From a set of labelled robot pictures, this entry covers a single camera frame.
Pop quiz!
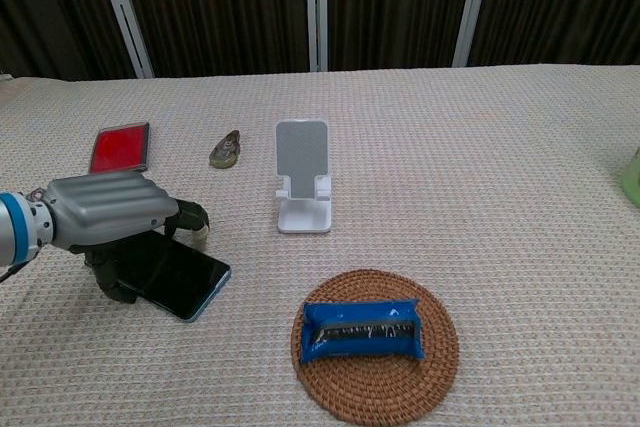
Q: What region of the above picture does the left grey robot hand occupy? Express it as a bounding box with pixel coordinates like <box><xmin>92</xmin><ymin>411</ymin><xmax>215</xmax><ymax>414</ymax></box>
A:
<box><xmin>42</xmin><ymin>170</ymin><xmax>211</xmax><ymax>305</ymax></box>

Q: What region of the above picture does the black smartphone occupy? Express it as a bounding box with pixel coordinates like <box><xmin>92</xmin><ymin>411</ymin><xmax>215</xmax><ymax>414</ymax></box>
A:
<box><xmin>102</xmin><ymin>230</ymin><xmax>233</xmax><ymax>324</ymax></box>

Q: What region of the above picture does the white phone stand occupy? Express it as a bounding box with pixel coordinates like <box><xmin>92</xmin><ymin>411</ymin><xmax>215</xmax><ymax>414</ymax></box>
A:
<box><xmin>274</xmin><ymin>118</ymin><xmax>334</xmax><ymax>235</ymax></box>

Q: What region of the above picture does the round woven rattan coaster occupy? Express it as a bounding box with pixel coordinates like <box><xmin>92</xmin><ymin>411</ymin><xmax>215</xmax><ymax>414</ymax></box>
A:
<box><xmin>291</xmin><ymin>269</ymin><xmax>460</xmax><ymax>425</ymax></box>

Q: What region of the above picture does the red rectangular card case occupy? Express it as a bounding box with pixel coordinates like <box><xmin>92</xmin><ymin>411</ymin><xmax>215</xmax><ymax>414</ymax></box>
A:
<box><xmin>87</xmin><ymin>121</ymin><xmax>152</xmax><ymax>174</ymax></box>

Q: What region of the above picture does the blue snack bar packet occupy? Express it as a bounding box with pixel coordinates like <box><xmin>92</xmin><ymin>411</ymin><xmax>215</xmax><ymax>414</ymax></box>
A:
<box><xmin>300</xmin><ymin>297</ymin><xmax>425</xmax><ymax>365</ymax></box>

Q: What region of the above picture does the beige woven tablecloth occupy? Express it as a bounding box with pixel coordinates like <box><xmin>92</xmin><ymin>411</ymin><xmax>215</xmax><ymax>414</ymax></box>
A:
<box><xmin>0</xmin><ymin>63</ymin><xmax>640</xmax><ymax>427</ymax></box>

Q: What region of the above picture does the green plastic bucket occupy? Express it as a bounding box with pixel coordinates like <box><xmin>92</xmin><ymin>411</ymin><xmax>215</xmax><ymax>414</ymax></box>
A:
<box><xmin>621</xmin><ymin>145</ymin><xmax>640</xmax><ymax>209</ymax></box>

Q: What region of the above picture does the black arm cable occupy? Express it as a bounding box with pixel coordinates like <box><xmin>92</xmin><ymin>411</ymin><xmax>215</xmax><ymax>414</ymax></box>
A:
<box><xmin>0</xmin><ymin>261</ymin><xmax>25</xmax><ymax>284</ymax></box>

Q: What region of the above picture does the white screen frame post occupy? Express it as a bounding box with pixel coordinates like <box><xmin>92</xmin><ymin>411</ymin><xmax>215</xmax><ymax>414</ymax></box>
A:
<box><xmin>451</xmin><ymin>0</ymin><xmax>497</xmax><ymax>68</ymax></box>
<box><xmin>91</xmin><ymin>0</ymin><xmax>155</xmax><ymax>80</ymax></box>
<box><xmin>303</xmin><ymin>0</ymin><xmax>329</xmax><ymax>73</ymax></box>

